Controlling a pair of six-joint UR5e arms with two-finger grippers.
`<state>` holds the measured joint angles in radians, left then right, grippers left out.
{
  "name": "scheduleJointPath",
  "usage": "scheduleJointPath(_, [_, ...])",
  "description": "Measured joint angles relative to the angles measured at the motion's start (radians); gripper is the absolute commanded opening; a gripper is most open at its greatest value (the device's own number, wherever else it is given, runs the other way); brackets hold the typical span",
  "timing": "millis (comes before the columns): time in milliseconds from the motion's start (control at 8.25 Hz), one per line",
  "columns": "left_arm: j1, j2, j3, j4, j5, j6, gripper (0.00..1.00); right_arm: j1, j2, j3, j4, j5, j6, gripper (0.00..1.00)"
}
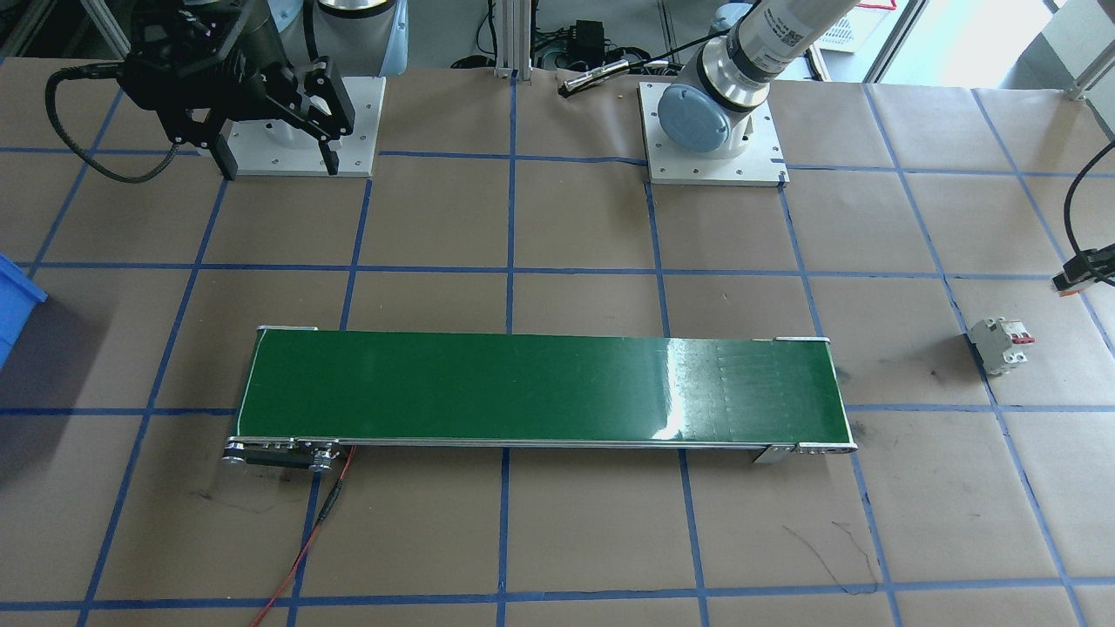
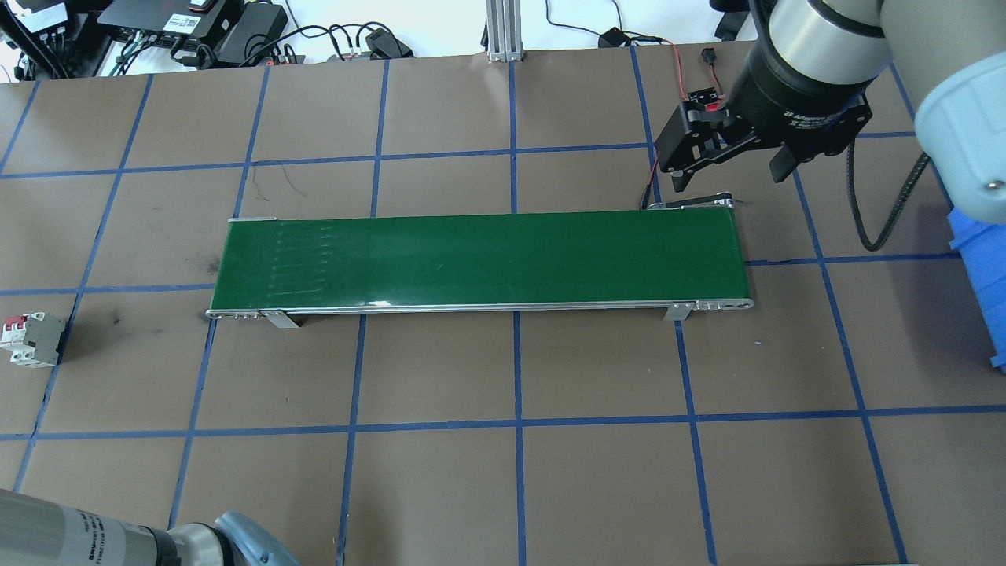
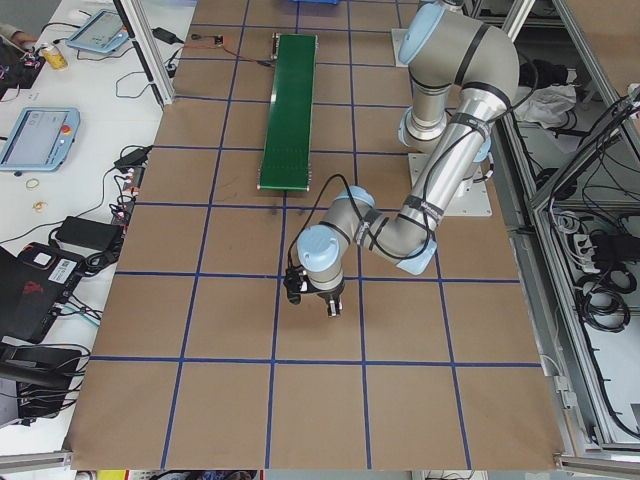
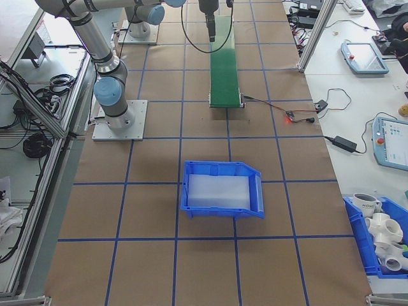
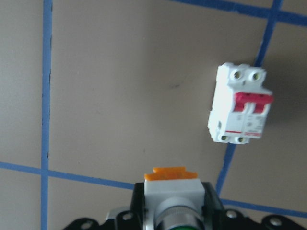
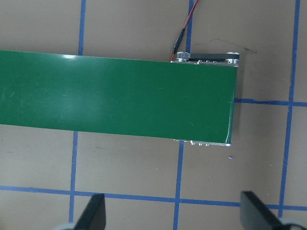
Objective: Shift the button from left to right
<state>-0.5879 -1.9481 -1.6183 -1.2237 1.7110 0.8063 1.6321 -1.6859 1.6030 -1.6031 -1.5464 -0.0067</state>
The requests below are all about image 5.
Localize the green push button switch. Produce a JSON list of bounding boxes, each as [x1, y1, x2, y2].
[[143, 166, 206, 230]]

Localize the white circuit breaker red switches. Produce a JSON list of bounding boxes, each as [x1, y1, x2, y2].
[[207, 62, 274, 145]]

